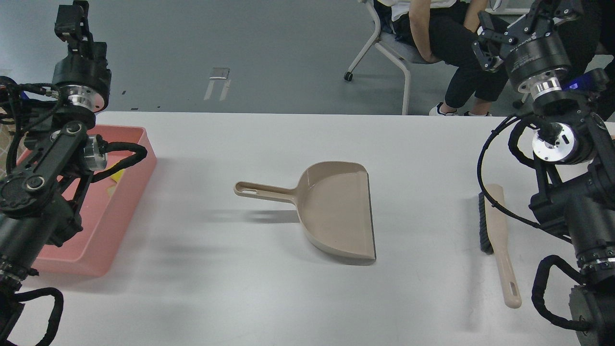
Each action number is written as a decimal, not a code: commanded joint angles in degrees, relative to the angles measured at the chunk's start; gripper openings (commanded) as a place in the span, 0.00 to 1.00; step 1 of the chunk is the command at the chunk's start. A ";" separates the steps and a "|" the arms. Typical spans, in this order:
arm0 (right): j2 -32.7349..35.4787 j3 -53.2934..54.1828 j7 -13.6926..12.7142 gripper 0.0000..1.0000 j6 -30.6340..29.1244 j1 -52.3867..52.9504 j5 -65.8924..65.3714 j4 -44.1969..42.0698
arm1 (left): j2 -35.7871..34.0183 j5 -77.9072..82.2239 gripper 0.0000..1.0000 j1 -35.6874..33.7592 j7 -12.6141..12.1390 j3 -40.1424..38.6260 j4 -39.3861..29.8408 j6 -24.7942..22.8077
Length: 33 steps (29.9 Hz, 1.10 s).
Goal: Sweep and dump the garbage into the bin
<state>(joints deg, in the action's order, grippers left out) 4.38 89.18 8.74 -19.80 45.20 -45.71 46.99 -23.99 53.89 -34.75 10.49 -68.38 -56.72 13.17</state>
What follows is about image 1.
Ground beige plastic dustpan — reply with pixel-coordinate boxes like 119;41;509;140
234;161;377;262

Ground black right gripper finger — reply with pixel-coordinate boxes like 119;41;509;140
472;11;517;72
517;0;582;37

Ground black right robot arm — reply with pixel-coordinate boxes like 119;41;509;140
473;0;615;346

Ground beige hand brush black bristles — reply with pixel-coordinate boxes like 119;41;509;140
478;184;521;309

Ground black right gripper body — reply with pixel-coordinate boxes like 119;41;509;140
499;32;571;93

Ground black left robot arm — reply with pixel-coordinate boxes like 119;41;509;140
0;0;148;346

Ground yellow sponge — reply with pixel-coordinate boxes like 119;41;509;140
110;169;125;183

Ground pink plastic bin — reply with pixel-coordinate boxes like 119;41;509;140
33;124;157;277

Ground white office chair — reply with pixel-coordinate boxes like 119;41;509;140
344;0;429;116

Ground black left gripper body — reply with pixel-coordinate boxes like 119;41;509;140
52;41;111;112

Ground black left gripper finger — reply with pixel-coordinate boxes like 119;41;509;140
54;0;94;56

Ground seated person black trousers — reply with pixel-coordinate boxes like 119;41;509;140
383;0;509;116

